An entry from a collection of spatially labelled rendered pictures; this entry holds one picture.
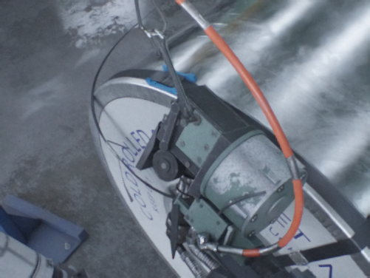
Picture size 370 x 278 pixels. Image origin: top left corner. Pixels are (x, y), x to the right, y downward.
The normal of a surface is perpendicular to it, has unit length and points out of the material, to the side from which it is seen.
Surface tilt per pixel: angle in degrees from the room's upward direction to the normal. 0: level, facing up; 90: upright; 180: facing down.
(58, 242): 0
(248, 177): 32
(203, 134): 58
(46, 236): 0
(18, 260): 71
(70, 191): 0
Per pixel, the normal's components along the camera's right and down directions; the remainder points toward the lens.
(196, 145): -0.62, 0.18
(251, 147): 0.11, -0.59
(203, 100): 0.42, -0.75
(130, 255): -0.30, -0.72
